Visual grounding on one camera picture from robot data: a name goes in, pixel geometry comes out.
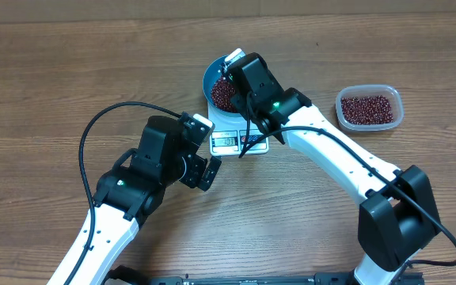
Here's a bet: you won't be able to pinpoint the white digital kitchen scale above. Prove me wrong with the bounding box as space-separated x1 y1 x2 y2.
207 103 262 157

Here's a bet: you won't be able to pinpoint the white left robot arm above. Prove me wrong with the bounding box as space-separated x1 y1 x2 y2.
49 113 221 284

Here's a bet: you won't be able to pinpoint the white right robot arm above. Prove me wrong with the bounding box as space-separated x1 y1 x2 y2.
221 49 439 284

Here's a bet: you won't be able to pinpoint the red beans in bowl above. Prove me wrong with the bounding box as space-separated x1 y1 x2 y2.
211 77 237 113

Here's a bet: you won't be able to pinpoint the blue plastic bowl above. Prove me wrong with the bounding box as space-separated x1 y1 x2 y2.
203 55 241 119

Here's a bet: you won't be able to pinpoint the clear plastic bean container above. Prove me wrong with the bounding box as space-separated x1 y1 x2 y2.
335 85 405 132

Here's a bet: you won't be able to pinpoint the red adzuki beans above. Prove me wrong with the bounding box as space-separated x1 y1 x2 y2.
340 95 393 125

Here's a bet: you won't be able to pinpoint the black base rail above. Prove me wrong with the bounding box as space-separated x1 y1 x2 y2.
101 264 425 285

